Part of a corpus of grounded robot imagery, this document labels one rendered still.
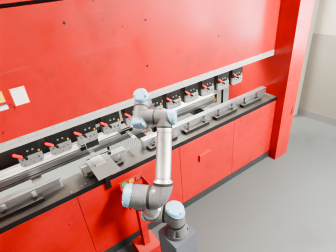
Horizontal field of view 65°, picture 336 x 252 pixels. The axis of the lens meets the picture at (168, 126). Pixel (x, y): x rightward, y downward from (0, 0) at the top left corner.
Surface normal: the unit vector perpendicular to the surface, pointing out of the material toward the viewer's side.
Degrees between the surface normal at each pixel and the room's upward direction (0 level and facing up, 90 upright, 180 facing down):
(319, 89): 90
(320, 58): 90
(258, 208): 0
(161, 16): 90
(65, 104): 90
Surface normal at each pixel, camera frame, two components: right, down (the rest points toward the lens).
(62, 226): 0.57, 0.38
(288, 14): -0.82, 0.35
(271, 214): -0.07, -0.86
